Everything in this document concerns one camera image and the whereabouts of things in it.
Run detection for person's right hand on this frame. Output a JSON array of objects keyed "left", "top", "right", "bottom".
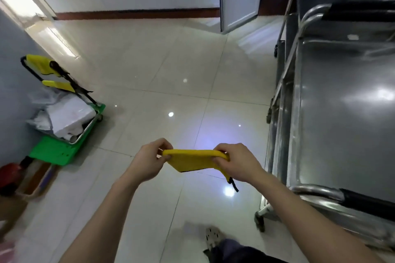
[{"left": 213, "top": 143, "right": 266, "bottom": 184}]

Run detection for person's left hand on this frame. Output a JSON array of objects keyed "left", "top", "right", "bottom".
[{"left": 129, "top": 138, "right": 173, "bottom": 183}]

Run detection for yellow cloth with black strap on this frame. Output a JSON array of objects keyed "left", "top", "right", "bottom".
[{"left": 162, "top": 149, "right": 239, "bottom": 193}]

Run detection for person's right forearm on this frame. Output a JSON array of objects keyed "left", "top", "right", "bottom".
[{"left": 244, "top": 168, "right": 386, "bottom": 263}]

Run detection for person's left forearm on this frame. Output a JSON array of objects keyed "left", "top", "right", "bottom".
[{"left": 59, "top": 170, "right": 148, "bottom": 263}]

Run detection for person's patterned shoe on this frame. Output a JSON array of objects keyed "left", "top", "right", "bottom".
[{"left": 205, "top": 226, "right": 225, "bottom": 253}]

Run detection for steel tray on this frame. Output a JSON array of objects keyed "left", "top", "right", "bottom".
[{"left": 39, "top": 111, "right": 100, "bottom": 145}]

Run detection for person's dark trouser leg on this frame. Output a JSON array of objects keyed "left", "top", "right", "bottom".
[{"left": 203, "top": 239, "right": 288, "bottom": 263}]

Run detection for white plastic bags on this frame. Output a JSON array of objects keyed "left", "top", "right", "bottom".
[{"left": 26, "top": 87, "right": 97, "bottom": 142}]

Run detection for stainless steel trolley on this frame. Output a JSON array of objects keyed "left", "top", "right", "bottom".
[{"left": 254, "top": 0, "right": 395, "bottom": 254}]

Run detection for brown cardboard box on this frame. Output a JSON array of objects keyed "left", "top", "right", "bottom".
[{"left": 16, "top": 157, "right": 58, "bottom": 201}]

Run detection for red container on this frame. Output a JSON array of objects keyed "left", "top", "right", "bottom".
[{"left": 0, "top": 163, "right": 24, "bottom": 196}]

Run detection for green cart with black handle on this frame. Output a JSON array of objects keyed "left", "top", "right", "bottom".
[{"left": 20, "top": 55, "right": 106, "bottom": 167}]

